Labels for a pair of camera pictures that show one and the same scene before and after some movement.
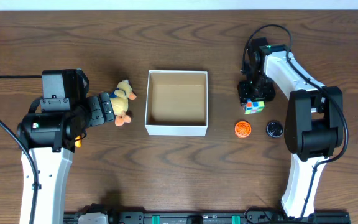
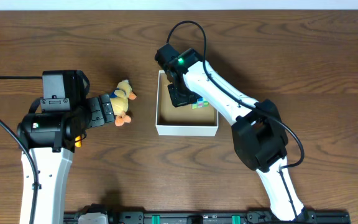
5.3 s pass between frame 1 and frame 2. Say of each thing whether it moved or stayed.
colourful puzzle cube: moved
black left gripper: stayed
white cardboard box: moved
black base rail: stayed
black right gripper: moved
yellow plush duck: stayed
